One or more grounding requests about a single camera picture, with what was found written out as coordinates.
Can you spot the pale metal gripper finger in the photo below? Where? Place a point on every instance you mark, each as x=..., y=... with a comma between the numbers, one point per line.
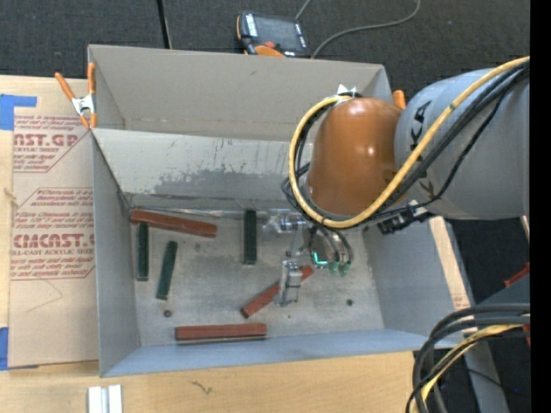
x=295, y=285
x=285, y=286

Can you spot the grey metal bin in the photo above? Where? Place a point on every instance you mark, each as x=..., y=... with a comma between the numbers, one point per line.
x=224, y=174

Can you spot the black cylinder on white bracket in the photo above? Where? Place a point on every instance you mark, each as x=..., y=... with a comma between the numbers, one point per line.
x=394, y=223

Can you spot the dark green flat block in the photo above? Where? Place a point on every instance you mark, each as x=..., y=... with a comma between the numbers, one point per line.
x=250, y=239
x=143, y=252
x=167, y=270

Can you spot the red-brown flat block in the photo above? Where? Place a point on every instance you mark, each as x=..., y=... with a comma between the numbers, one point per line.
x=172, y=223
x=260, y=300
x=220, y=332

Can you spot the brown cardboard board, red print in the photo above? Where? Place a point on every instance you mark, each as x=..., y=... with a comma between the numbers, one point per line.
x=51, y=308

